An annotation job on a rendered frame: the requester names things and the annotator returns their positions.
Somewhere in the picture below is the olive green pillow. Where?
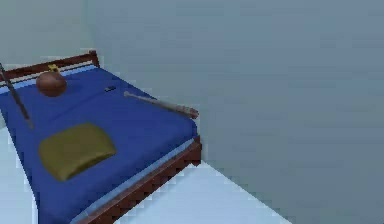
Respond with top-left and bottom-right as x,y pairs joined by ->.
38,121 -> 118,183

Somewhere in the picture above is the blue bed with wooden frame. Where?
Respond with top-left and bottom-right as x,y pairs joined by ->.
0,49 -> 203,224

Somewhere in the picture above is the thin dark grey rod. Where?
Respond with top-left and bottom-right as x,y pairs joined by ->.
0,62 -> 35,130

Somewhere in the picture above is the grey baseball bat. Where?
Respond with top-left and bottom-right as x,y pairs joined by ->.
123,90 -> 200,120

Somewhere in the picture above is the brown basketball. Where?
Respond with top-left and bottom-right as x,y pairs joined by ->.
35,71 -> 68,98

